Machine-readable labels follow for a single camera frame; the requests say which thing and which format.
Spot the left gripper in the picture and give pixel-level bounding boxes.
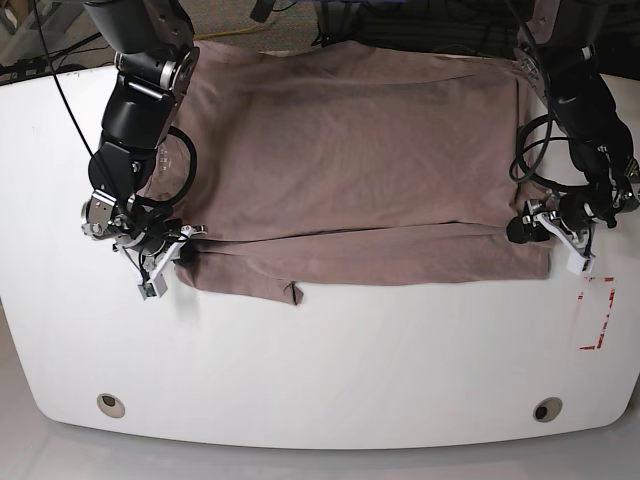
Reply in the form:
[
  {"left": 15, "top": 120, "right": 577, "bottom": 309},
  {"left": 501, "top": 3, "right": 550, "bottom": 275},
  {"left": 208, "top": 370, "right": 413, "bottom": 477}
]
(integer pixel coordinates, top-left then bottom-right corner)
[{"left": 506, "top": 192, "right": 612, "bottom": 244}]

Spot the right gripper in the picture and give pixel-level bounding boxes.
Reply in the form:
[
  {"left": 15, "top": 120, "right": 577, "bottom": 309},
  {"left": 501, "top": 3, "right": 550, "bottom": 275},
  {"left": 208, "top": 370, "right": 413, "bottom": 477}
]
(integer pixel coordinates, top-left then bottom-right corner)
[{"left": 113, "top": 216, "right": 207, "bottom": 273}]

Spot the mauve brown T-shirt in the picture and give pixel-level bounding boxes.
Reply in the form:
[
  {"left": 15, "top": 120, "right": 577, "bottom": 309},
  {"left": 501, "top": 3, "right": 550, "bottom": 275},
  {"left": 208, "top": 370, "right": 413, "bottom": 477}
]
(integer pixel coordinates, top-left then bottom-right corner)
[{"left": 174, "top": 42, "right": 550, "bottom": 305}]

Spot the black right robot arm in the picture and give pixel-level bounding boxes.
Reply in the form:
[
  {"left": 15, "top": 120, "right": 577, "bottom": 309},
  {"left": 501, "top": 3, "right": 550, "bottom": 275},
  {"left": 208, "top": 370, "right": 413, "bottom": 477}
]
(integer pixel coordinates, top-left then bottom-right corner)
[{"left": 83, "top": 1, "right": 200, "bottom": 269}]

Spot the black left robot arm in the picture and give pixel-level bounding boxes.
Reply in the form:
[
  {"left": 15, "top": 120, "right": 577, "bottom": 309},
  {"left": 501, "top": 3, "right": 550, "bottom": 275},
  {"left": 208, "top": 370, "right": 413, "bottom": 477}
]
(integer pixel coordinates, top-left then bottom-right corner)
[{"left": 506, "top": 1, "right": 639, "bottom": 258}]

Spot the red tape rectangle marking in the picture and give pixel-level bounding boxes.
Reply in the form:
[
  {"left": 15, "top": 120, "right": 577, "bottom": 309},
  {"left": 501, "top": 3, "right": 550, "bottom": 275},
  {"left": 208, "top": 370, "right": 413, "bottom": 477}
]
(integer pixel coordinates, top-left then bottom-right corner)
[{"left": 572, "top": 277, "right": 616, "bottom": 351}]

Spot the black tripod stand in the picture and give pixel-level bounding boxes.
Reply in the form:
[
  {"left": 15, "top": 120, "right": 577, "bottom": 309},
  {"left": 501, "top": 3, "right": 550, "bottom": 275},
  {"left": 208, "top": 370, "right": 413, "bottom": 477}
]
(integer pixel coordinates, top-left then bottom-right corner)
[{"left": 1, "top": 32, "right": 102, "bottom": 85}]

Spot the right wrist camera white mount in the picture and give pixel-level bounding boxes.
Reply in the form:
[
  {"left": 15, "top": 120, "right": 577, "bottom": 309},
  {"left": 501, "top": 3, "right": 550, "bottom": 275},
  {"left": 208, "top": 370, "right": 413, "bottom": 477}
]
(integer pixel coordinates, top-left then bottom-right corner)
[{"left": 114, "top": 225, "right": 203, "bottom": 300}]

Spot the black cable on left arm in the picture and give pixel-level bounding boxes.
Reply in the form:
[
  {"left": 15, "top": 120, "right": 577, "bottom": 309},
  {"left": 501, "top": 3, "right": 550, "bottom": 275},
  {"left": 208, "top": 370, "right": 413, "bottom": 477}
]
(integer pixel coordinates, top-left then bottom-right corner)
[{"left": 509, "top": 112, "right": 586, "bottom": 194}]

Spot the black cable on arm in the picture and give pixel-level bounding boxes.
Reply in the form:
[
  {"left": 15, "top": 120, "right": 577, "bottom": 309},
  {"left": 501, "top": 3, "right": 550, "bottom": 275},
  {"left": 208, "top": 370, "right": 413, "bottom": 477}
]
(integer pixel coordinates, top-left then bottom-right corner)
[
  {"left": 509, "top": 112, "right": 586, "bottom": 194},
  {"left": 134, "top": 127, "right": 199, "bottom": 209}
]

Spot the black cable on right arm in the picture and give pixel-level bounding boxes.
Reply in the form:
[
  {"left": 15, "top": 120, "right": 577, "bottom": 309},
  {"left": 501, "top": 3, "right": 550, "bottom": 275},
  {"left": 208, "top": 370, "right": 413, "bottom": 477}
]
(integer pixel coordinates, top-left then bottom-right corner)
[{"left": 134, "top": 127, "right": 199, "bottom": 209}]

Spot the left table cable grommet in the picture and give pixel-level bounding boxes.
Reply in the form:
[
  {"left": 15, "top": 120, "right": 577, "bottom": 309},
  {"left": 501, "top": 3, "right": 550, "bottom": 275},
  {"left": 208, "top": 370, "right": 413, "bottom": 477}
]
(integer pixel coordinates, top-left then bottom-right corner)
[{"left": 96, "top": 393, "right": 126, "bottom": 419}]

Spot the table cable grommet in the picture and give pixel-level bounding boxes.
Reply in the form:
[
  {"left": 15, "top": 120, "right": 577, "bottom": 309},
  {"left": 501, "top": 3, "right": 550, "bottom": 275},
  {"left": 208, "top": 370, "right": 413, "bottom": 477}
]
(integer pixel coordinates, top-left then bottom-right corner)
[
  {"left": 533, "top": 397, "right": 563, "bottom": 423},
  {"left": 96, "top": 393, "right": 126, "bottom": 419}
]

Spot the right table cable grommet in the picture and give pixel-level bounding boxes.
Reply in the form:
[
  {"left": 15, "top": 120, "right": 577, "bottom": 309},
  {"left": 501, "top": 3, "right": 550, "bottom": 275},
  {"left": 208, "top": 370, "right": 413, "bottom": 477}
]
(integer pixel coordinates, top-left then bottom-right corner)
[{"left": 533, "top": 397, "right": 563, "bottom": 423}]

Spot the yellow cable on floor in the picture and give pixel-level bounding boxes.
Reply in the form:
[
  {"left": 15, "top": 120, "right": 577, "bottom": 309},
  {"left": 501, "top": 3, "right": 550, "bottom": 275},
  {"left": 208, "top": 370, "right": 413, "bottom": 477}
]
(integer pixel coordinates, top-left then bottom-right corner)
[{"left": 194, "top": 19, "right": 266, "bottom": 44}]

